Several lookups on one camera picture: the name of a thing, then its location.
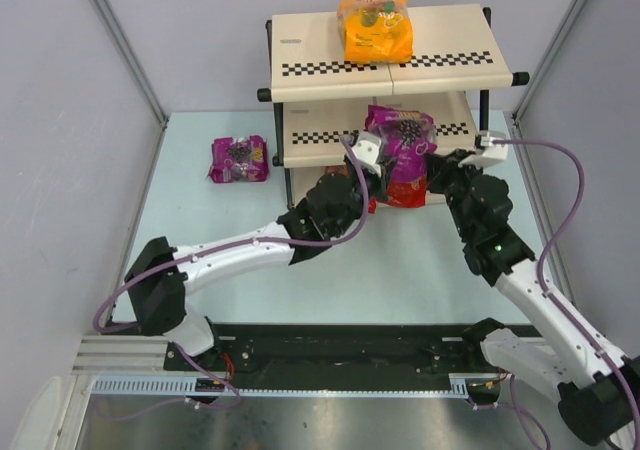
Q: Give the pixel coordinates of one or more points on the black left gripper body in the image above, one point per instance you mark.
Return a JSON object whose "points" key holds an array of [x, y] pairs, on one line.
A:
{"points": [[376, 182]]}

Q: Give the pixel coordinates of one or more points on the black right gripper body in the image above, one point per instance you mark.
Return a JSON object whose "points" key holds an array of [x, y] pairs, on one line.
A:
{"points": [[442, 175]]}

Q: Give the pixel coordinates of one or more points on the red fruit gummy bag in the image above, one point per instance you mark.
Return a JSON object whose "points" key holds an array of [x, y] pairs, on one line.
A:
{"points": [[407, 195], [337, 169]]}

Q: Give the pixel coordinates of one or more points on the purple grape gummy bag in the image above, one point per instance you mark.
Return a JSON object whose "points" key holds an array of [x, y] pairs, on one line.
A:
{"points": [[409, 137], [242, 159]]}

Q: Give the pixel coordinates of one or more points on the orange mango gummy bag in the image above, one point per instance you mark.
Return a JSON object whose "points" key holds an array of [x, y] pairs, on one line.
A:
{"points": [[375, 31]]}

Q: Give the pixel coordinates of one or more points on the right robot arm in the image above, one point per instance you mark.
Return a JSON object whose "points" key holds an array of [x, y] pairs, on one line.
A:
{"points": [[593, 383]]}

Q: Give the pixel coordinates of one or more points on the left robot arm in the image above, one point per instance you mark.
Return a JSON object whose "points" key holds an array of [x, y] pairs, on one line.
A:
{"points": [[162, 279]]}

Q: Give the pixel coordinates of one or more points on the beige three-tier shelf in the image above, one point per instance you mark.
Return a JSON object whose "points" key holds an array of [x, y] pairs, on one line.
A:
{"points": [[319, 97]]}

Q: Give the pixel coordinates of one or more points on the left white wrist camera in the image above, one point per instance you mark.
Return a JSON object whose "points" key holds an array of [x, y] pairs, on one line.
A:
{"points": [[368, 149]]}

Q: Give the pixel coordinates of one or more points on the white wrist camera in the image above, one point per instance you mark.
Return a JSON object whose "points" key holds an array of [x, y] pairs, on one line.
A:
{"points": [[489, 150], [368, 149]]}

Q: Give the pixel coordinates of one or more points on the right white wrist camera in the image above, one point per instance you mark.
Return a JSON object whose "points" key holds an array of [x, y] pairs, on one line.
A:
{"points": [[489, 150]]}

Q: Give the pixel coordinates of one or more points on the grey cable duct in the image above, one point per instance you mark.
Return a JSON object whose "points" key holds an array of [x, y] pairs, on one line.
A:
{"points": [[447, 386]]}

